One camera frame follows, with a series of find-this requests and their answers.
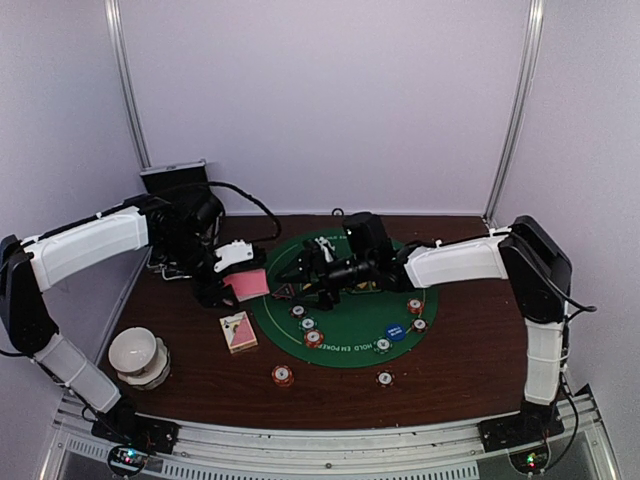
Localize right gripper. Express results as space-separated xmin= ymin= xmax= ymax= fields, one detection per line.
xmin=275 ymin=248 xmax=375 ymax=310

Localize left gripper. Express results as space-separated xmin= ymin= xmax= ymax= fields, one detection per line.
xmin=158 ymin=230 xmax=240 ymax=310

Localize red black triangular dealer button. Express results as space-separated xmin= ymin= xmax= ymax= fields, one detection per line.
xmin=271 ymin=283 xmax=296 ymax=301

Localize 100 chips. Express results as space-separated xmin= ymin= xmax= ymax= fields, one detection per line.
xmin=289 ymin=305 xmax=307 ymax=319

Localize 20 chips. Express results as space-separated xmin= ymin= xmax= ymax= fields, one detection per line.
xmin=299 ymin=317 xmax=317 ymax=332

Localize red-backed playing card deck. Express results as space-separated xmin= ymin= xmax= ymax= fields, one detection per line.
xmin=223 ymin=269 xmax=270 ymax=302

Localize red chips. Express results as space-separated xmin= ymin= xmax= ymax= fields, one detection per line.
xmin=304 ymin=329 xmax=324 ymax=348

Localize green chips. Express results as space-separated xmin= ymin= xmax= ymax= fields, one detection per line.
xmin=373 ymin=338 xmax=392 ymax=354

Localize blue small blind button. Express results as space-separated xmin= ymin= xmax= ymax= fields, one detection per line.
xmin=385 ymin=324 xmax=407 ymax=342

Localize red 5 chip stack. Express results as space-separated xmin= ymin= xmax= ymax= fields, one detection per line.
xmin=271 ymin=365 xmax=294 ymax=387

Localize red chips mat edge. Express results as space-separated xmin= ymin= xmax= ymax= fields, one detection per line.
xmin=407 ymin=298 xmax=424 ymax=315

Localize placed 100 chip stack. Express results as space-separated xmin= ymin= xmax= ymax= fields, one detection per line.
xmin=375 ymin=370 xmax=395 ymax=388

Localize orange black 100 chip stack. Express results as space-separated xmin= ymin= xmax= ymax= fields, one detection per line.
xmin=411 ymin=318 xmax=428 ymax=333

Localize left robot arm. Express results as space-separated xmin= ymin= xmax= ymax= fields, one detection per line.
xmin=1 ymin=195 xmax=265 ymax=444

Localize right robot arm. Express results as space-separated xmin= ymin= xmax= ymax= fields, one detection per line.
xmin=275 ymin=211 xmax=572 ymax=442

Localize card deck box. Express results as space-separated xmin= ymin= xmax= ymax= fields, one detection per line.
xmin=219 ymin=311 xmax=258 ymax=354

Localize round green poker mat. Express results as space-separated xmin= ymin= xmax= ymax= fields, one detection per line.
xmin=251 ymin=228 xmax=439 ymax=368

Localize white ceramic bowl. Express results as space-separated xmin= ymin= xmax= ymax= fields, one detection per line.
xmin=108 ymin=331 xmax=157 ymax=375

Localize stacked white bowls below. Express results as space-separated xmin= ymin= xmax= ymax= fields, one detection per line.
xmin=117 ymin=337 xmax=171 ymax=391

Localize aluminium poker case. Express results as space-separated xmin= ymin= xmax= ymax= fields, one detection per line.
xmin=140 ymin=159 xmax=225 ymax=249

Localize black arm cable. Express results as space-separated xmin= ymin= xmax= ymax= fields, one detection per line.
xmin=207 ymin=180 xmax=282 ymax=251

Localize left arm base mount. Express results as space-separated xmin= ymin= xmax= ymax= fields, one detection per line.
xmin=91 ymin=416 xmax=180 ymax=454

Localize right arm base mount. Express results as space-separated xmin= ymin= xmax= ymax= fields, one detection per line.
xmin=478 ymin=413 xmax=565 ymax=452

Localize left aluminium frame post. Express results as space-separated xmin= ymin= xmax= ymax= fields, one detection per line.
xmin=104 ymin=0 xmax=151 ymax=171

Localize aluminium frame post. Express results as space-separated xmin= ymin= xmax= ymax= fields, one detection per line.
xmin=483 ymin=0 xmax=546 ymax=226
xmin=104 ymin=0 xmax=151 ymax=171

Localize front aluminium rail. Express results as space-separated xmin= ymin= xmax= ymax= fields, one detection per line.
xmin=39 ymin=384 xmax=624 ymax=480

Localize right aluminium frame post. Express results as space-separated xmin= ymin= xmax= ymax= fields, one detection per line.
xmin=483 ymin=0 xmax=546 ymax=226

